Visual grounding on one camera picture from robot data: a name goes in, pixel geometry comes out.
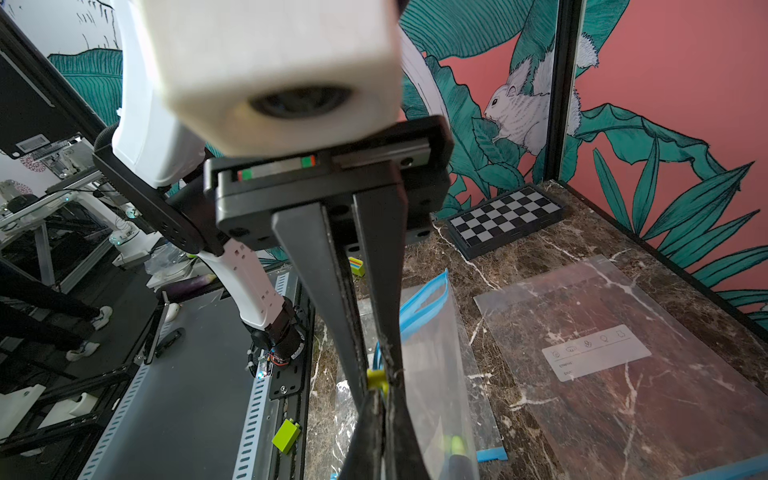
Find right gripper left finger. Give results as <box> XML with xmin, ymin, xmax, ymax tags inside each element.
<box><xmin>338</xmin><ymin>390</ymin><xmax>385</xmax><ymax>480</ymax></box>

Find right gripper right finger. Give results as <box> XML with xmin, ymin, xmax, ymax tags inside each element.
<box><xmin>383</xmin><ymin>386</ymin><xmax>430</xmax><ymax>480</ymax></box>

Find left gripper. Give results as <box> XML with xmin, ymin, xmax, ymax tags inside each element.
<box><xmin>93</xmin><ymin>115</ymin><xmax>453</xmax><ymax>409</ymax></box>

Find dark purple eggplant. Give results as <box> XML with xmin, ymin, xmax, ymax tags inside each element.
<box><xmin>439</xmin><ymin>435</ymin><xmax>475</xmax><ymax>480</ymax></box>

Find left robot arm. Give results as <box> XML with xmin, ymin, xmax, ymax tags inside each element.
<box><xmin>94</xmin><ymin>1</ymin><xmax>452</xmax><ymax>410</ymax></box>

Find small green striped block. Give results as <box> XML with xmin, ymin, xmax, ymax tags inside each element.
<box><xmin>348</xmin><ymin>256</ymin><xmax>366</xmax><ymax>277</ymax></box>

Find lime green sticky note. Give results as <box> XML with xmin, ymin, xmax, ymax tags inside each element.
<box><xmin>272</xmin><ymin>418</ymin><xmax>301</xmax><ymax>454</ymax></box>

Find black white checkerboard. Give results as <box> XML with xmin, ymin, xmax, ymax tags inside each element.
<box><xmin>447</xmin><ymin>184</ymin><xmax>564</xmax><ymax>260</ymax></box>

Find white perforated rail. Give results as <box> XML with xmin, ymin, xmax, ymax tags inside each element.
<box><xmin>230</xmin><ymin>272</ymin><xmax>292</xmax><ymax>480</ymax></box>

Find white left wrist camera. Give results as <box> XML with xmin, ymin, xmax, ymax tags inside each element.
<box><xmin>129</xmin><ymin>1</ymin><xmax>402</xmax><ymax>157</ymax></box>

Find left black frame post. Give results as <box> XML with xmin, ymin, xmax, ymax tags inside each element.
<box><xmin>543</xmin><ymin>0</ymin><xmax>585</xmax><ymax>181</ymax></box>

